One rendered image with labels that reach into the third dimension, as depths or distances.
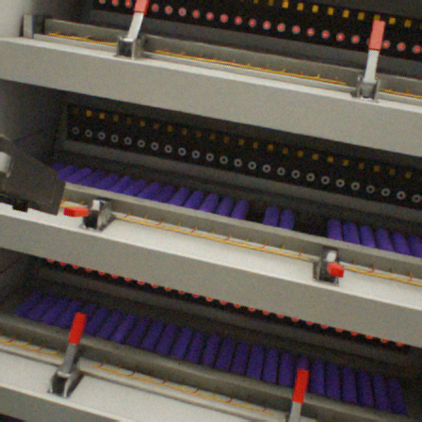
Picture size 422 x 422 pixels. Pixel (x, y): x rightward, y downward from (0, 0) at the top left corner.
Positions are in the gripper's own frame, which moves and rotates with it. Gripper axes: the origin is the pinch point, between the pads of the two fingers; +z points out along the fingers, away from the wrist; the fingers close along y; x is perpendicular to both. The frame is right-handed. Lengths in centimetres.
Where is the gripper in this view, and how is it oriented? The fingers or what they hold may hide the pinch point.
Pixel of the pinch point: (19, 186)
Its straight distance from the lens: 40.5
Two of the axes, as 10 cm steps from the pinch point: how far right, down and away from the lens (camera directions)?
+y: 9.7, 2.0, -1.3
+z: 1.1, 1.4, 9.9
